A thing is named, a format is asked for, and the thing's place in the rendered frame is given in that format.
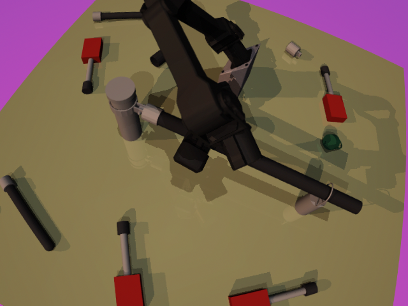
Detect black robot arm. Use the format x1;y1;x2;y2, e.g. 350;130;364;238
140;0;263;171

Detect black rod with tan end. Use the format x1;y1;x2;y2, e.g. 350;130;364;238
0;175;54;251
92;11;142;21

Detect long dark grey pipe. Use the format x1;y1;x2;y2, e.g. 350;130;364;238
157;111;363;214

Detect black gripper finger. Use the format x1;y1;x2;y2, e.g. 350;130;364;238
182;132;193;143

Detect grey post with cap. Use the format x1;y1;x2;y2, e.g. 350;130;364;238
105;76;142;141

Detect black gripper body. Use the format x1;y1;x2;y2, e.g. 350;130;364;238
173;135;210;173

